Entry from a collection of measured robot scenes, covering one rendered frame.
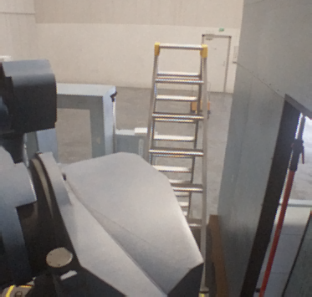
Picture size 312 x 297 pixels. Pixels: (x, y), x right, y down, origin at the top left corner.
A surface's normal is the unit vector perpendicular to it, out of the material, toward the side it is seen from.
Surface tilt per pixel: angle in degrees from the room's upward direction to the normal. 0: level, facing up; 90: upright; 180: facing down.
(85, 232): 25
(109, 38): 90
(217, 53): 90
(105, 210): 15
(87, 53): 90
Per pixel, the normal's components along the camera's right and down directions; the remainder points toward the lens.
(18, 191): 0.28, -0.66
